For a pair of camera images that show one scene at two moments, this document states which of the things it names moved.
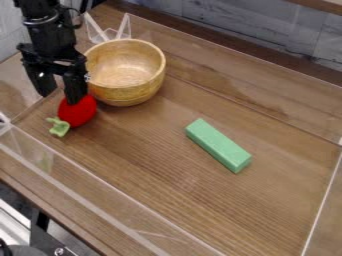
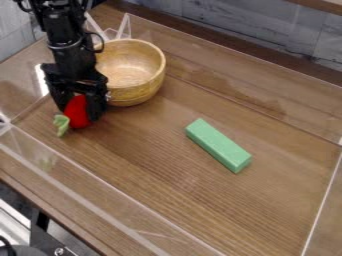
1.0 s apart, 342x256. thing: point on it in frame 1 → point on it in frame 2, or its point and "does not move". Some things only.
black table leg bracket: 52,237 does not move
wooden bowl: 125,71 does not move
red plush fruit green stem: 72,115 does not move
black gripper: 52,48 → 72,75
